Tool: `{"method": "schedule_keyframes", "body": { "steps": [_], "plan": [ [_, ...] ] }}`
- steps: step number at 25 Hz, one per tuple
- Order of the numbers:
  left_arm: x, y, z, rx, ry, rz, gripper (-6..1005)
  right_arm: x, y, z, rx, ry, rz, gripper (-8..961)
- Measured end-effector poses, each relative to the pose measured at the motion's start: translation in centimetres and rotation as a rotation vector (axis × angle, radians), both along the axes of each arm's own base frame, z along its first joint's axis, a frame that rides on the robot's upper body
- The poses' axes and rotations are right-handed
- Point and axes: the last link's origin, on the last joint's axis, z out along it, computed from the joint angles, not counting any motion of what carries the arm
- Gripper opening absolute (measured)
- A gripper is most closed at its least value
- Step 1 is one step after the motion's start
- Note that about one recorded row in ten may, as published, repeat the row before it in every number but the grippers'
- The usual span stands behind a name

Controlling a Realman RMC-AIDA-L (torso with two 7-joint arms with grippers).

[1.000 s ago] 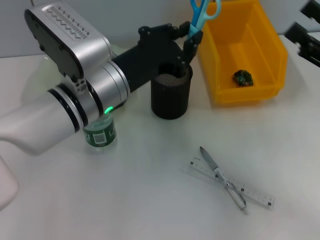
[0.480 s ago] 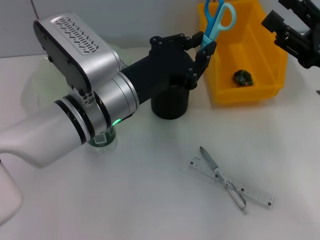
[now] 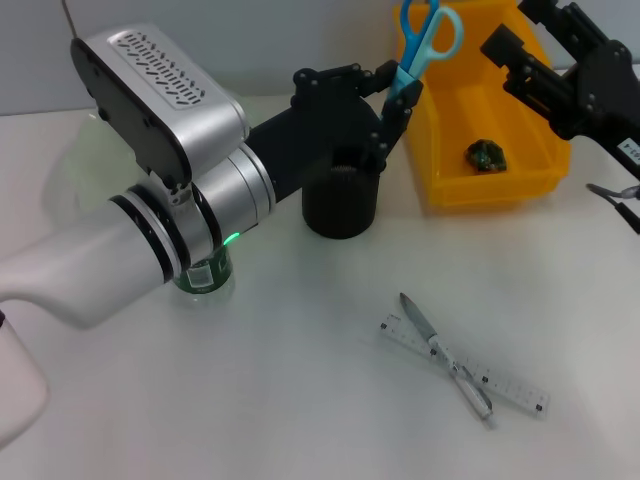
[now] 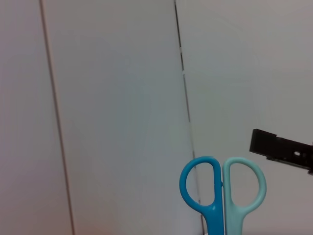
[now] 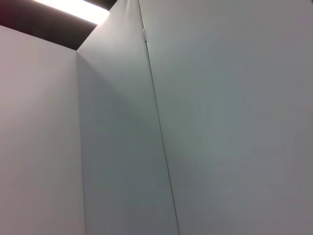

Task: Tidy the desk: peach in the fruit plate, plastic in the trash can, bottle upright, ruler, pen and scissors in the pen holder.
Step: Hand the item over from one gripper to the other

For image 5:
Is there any white ceiling light strip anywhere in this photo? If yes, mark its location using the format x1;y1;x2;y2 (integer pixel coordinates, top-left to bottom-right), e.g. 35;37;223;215
34;0;118;25

